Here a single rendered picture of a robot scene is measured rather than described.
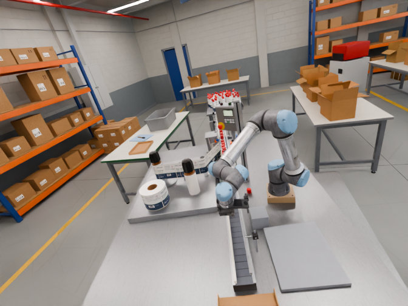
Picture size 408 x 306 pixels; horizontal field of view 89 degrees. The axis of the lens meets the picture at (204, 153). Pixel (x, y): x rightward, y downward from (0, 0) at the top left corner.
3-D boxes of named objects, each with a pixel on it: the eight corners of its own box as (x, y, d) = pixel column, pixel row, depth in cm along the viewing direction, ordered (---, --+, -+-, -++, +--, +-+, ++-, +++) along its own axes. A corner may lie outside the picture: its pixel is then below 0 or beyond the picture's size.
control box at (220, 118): (224, 125, 168) (221, 102, 160) (243, 126, 158) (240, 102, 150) (218, 130, 162) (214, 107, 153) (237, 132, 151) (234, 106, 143)
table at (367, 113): (290, 121, 475) (289, 87, 440) (329, 117, 452) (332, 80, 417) (312, 177, 287) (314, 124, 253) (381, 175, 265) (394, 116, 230)
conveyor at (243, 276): (220, 144, 245) (219, 141, 243) (227, 142, 244) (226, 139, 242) (236, 290, 98) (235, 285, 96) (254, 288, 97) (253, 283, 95)
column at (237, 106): (243, 179, 176) (232, 101, 146) (249, 178, 175) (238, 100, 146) (244, 182, 172) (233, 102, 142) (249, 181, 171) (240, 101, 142)
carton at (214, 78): (206, 85, 669) (204, 73, 653) (209, 82, 705) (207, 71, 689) (220, 83, 655) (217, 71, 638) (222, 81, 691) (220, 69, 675)
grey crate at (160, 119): (159, 121, 404) (156, 110, 394) (178, 118, 395) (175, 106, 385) (147, 133, 352) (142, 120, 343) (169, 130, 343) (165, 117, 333)
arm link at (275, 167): (275, 172, 152) (273, 155, 147) (292, 176, 142) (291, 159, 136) (265, 180, 146) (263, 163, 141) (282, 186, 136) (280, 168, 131)
